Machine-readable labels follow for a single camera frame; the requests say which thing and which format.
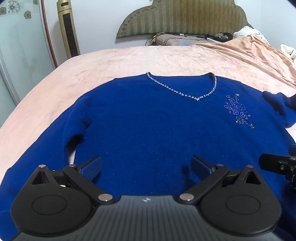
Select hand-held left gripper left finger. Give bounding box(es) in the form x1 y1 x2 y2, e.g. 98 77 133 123
31 156 115 205

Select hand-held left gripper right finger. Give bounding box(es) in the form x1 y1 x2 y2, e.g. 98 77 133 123
179 155 262 205

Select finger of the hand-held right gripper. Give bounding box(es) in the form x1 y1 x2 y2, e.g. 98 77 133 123
258 152 296 174

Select blue beaded sweater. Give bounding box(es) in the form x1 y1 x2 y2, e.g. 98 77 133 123
0 72 296 234

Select dark clothes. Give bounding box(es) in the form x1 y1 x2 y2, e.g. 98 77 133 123
205 32 234 43

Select pink bed blanket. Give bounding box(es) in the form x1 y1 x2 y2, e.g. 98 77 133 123
0 35 296 183

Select white crumpled cloth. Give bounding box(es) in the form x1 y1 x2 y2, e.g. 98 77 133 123
280 44 296 62

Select white patterned quilt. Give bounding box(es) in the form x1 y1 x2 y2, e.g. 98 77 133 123
232 26 270 44

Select frosted glass door with flowers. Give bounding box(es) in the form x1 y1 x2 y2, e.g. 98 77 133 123
0 0 57 113

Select gold tower air conditioner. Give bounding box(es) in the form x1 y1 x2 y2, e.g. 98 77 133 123
57 0 81 58

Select olive padded headboard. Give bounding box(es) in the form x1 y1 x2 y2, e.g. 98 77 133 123
116 0 254 39

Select reddish wooden door frame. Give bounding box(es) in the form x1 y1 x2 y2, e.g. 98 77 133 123
40 0 58 69

